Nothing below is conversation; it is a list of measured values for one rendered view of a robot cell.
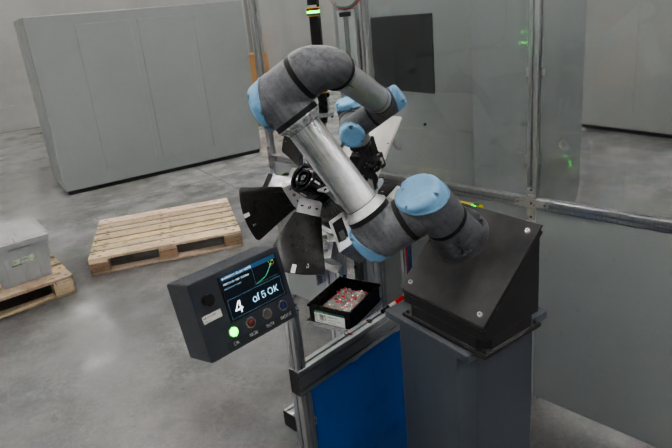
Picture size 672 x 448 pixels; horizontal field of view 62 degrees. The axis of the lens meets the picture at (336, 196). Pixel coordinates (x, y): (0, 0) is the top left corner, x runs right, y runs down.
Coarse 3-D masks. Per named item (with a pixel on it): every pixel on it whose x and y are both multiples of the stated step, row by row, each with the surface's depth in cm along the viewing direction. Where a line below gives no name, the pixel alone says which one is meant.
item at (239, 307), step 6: (240, 294) 133; (228, 300) 130; (234, 300) 132; (240, 300) 133; (246, 300) 134; (228, 306) 130; (234, 306) 131; (240, 306) 132; (246, 306) 133; (234, 312) 131; (240, 312) 132; (246, 312) 133; (234, 318) 131
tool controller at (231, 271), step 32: (256, 256) 137; (192, 288) 125; (224, 288) 130; (256, 288) 136; (288, 288) 142; (192, 320) 127; (224, 320) 129; (256, 320) 135; (192, 352) 132; (224, 352) 129
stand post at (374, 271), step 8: (368, 264) 253; (376, 264) 249; (368, 272) 254; (376, 272) 250; (368, 280) 256; (376, 280) 252; (384, 280) 255; (384, 288) 255; (384, 296) 256; (384, 304) 257
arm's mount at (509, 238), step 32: (512, 224) 138; (480, 256) 139; (512, 256) 133; (416, 288) 146; (448, 288) 140; (480, 288) 134; (512, 288) 132; (416, 320) 148; (448, 320) 138; (480, 320) 129; (512, 320) 134; (480, 352) 132
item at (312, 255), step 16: (288, 224) 207; (304, 224) 207; (320, 224) 209; (288, 240) 205; (304, 240) 205; (320, 240) 206; (288, 256) 203; (304, 256) 203; (320, 256) 203; (288, 272) 201; (304, 272) 200; (320, 272) 200
